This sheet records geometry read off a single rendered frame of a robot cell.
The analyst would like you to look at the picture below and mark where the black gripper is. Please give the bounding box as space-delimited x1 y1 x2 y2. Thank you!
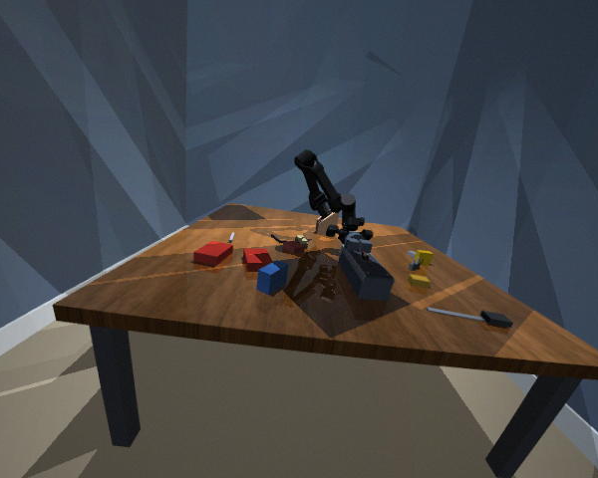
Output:
326 215 374 244

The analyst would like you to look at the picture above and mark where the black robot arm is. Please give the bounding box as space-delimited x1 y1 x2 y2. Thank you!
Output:
294 149 365 230

